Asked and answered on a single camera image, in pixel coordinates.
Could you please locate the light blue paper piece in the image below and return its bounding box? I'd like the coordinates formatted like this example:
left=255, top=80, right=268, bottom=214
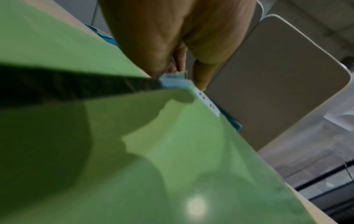
left=159, top=72, right=195, bottom=90

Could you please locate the white label strip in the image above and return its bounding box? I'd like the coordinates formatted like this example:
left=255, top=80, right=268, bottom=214
left=194, top=87, right=221, bottom=117

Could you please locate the person's left hand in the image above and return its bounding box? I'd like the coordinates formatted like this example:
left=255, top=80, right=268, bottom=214
left=98, top=0, right=257, bottom=92

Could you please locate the grey folding table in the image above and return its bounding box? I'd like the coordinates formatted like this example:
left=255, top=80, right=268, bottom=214
left=204, top=14, right=352, bottom=152

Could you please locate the green cutting mat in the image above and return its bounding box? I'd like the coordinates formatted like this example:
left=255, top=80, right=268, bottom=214
left=0, top=0, right=318, bottom=224

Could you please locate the blue tray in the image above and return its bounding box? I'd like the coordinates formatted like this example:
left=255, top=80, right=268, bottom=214
left=84, top=24, right=243, bottom=133

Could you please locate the black strip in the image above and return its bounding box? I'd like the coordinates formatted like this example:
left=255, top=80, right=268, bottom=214
left=0, top=63, right=162, bottom=110

